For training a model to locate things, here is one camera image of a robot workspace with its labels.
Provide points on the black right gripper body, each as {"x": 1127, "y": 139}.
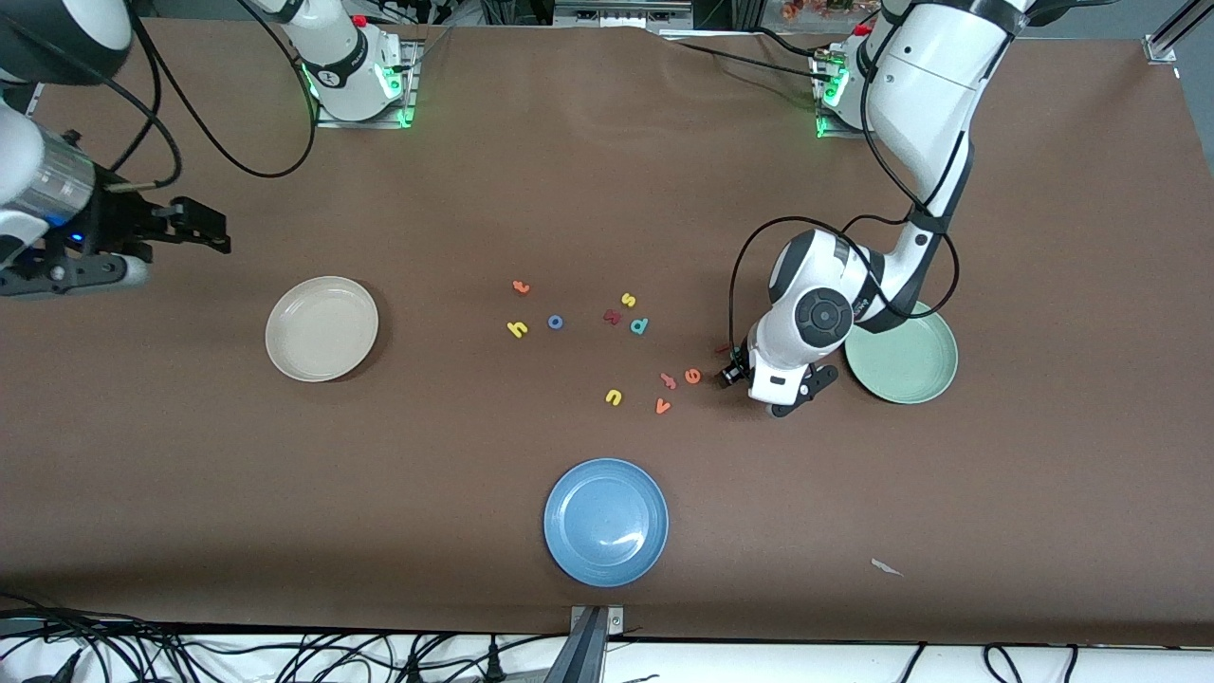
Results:
{"x": 121, "y": 225}

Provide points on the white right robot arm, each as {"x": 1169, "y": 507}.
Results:
{"x": 346, "y": 66}

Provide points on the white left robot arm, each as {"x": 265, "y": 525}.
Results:
{"x": 925, "y": 95}

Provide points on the beige round plate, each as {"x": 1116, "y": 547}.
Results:
{"x": 321, "y": 329}

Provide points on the green round plate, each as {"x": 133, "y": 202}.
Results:
{"x": 910, "y": 365}

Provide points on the blue round plate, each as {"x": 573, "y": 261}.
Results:
{"x": 606, "y": 523}

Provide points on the brown table cover sheet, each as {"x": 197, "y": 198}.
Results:
{"x": 190, "y": 474}

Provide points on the white paper scrap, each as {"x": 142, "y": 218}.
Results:
{"x": 887, "y": 567}

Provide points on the grey metal device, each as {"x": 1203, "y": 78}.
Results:
{"x": 616, "y": 14}

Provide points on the aluminium frame rail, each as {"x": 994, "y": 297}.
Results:
{"x": 34, "y": 100}

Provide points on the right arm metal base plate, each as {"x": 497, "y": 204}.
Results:
{"x": 365, "y": 124}

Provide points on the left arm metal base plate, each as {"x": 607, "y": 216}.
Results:
{"x": 839, "y": 133}

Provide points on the grey metal camera bracket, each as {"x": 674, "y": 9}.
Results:
{"x": 590, "y": 645}

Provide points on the aluminium frame post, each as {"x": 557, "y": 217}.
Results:
{"x": 1167, "y": 40}

